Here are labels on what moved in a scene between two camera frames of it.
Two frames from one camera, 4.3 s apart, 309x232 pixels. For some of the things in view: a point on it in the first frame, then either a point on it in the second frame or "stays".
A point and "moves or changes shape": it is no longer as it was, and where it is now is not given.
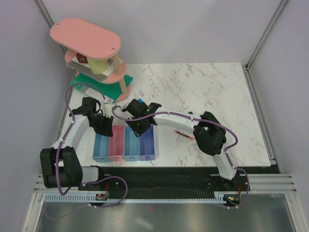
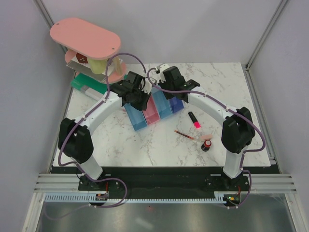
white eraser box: [98, 96] stays
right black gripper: [138, 131] to [168, 95]
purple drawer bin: [147, 145] to [176, 104]
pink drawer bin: [116, 142] moves or changes shape
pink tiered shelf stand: [81, 39] stays
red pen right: [184, 134] stays
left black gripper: [107, 130] to [141, 107]
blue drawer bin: [132, 145] to [162, 104]
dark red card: [81, 58] stays
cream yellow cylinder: [98, 66] stays
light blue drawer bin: [100, 152] moves or changes shape
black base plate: [169, 181] stays
